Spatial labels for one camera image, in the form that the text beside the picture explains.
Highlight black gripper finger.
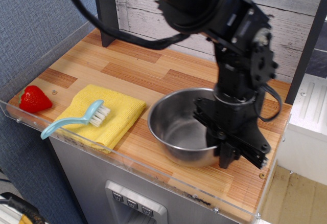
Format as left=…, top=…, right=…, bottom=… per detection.
left=219, top=142, right=241, bottom=169
left=205, top=128, right=221, bottom=148

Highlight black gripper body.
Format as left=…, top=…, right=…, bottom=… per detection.
left=194, top=97, right=271, bottom=169

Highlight silver metal pot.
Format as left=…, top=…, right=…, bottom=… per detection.
left=148, top=87, right=219, bottom=167

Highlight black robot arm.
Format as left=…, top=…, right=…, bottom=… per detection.
left=158, top=0, right=281, bottom=168

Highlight yellow rag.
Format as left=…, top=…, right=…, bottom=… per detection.
left=56, top=84, right=146, bottom=151

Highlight red toy strawberry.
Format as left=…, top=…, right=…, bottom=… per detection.
left=19, top=85, right=53, bottom=113

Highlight white toy sink counter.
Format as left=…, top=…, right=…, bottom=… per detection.
left=277, top=74, right=326, bottom=185

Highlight silver toy fridge cabinet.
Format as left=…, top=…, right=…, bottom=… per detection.
left=47, top=133, right=243, bottom=224

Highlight light blue scrub brush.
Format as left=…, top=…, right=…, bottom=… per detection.
left=40, top=100, right=111, bottom=140

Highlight black and yellow object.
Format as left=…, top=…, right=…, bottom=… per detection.
left=1, top=196, right=46, bottom=223

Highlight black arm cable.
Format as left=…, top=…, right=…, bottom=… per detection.
left=60, top=0, right=191, bottom=51

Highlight black left frame post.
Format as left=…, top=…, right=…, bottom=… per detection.
left=91, top=0, right=121, bottom=48

